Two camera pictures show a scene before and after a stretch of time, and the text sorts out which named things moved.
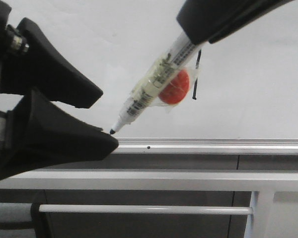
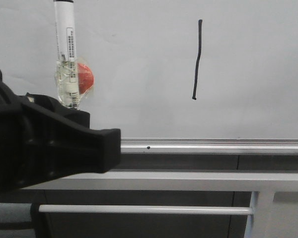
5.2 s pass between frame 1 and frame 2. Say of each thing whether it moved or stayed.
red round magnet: moved
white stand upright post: stayed
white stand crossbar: stayed
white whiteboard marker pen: moved
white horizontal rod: stayed
